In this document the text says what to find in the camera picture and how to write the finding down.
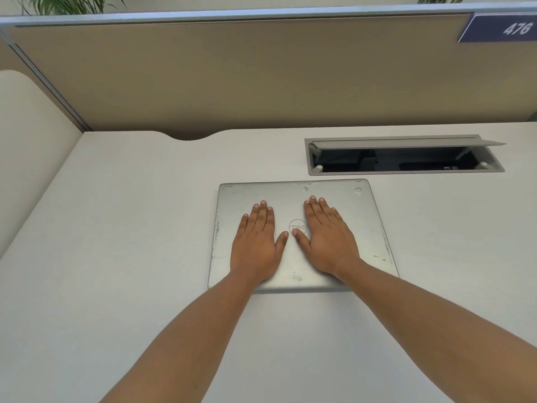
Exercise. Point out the person's left hand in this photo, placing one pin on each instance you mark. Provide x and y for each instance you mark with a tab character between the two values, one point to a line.
256	247

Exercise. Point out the person's right hand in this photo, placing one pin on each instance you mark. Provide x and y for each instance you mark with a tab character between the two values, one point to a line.
329	247

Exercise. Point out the person's right thumb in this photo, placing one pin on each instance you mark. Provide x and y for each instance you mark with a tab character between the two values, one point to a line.
301	240

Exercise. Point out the person's right middle finger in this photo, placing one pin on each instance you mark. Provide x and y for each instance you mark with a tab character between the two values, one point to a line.
315	211

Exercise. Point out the person's right little finger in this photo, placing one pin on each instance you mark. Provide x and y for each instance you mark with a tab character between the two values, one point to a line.
338	221

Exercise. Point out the person's left thumb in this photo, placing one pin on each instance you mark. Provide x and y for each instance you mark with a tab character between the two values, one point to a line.
281	243

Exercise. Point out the person's left little finger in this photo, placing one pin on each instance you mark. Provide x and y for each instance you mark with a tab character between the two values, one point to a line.
243	224

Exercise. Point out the person's left middle finger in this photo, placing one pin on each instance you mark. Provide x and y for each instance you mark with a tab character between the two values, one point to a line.
262	216

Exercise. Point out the person's left forearm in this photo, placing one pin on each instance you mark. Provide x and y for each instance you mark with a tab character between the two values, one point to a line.
184	348

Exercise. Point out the person's right forearm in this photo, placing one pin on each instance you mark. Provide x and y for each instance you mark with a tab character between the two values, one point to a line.
423	327

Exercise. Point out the silver laptop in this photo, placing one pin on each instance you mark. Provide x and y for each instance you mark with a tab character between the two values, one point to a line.
344	205

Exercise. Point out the beige desk partition panel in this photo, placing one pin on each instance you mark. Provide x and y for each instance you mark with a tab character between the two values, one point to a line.
268	75

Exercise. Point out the cream side partition panel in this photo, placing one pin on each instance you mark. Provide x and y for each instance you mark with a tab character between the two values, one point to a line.
29	155

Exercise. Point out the blue number sign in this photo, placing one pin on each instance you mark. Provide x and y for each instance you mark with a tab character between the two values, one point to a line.
499	28

